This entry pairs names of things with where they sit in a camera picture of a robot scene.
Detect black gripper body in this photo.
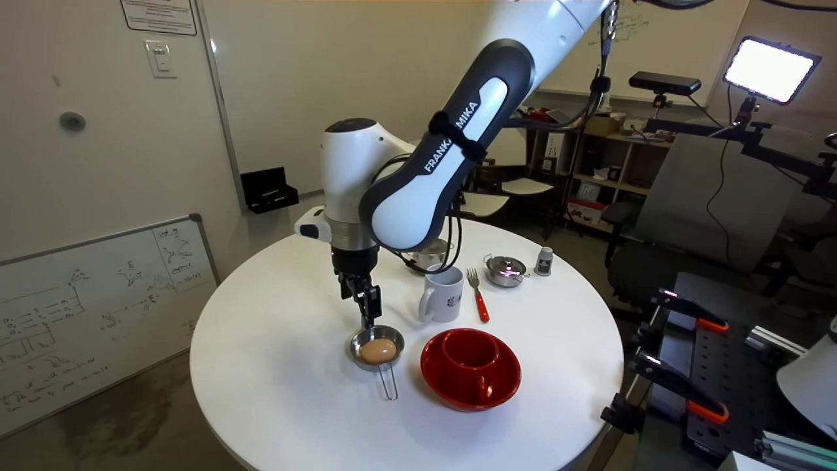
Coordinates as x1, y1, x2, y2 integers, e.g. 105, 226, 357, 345
330, 245, 381, 295

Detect small silver pan wire handle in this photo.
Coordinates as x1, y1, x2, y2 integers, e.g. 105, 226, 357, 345
347, 321, 407, 402

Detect beige egg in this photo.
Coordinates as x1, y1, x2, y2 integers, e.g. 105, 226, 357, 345
357, 337, 401, 366

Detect white mug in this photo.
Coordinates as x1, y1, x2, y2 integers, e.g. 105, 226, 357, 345
416, 265, 469, 325

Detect steel cup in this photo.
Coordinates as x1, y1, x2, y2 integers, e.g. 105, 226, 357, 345
410, 240, 450, 274

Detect red saucer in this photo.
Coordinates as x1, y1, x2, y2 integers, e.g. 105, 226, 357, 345
419, 326, 523, 413

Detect red cup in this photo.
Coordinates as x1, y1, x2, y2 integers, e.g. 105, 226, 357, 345
437, 326, 504, 402

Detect black case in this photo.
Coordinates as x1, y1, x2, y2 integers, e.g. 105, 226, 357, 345
237, 165, 300, 215

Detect small silver bowl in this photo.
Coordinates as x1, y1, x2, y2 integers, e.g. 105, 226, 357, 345
483, 254, 530, 290

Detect white stool seat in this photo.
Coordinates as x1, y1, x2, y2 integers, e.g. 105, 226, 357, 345
458, 190, 513, 222
500, 176, 556, 199

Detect small grey bottle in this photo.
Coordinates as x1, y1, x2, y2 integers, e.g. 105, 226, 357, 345
534, 243, 556, 278

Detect wooden shelf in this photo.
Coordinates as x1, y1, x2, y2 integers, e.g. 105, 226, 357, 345
565, 113, 675, 237

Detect whiteboard with drawings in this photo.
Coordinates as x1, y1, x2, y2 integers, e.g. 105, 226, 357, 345
0, 212, 219, 440

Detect paper notice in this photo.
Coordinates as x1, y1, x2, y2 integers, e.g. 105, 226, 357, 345
117, 0, 199, 40

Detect black perforated board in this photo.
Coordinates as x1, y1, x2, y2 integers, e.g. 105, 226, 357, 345
656, 298, 773, 464

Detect grey side table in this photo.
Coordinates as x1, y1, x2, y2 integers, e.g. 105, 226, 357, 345
669, 269, 837, 351

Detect white paper sheet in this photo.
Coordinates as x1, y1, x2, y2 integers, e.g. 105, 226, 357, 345
716, 447, 778, 471

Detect aluminium profile bar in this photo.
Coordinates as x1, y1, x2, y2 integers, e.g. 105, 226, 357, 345
747, 321, 819, 362

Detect bright light panel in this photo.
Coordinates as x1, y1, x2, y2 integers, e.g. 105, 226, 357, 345
722, 33, 822, 107

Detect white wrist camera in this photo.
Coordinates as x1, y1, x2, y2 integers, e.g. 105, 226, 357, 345
293, 206, 334, 243

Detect fork with red handle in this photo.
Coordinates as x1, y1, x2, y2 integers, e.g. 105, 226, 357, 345
465, 267, 492, 326

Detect white wall switch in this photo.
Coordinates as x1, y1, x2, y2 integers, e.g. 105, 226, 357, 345
140, 36, 181, 80

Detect black clamp orange handle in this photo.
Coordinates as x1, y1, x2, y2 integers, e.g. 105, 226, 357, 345
635, 287, 733, 352
599, 347, 733, 440

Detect black camera bar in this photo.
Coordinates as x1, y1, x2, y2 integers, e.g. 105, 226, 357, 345
625, 71, 703, 99

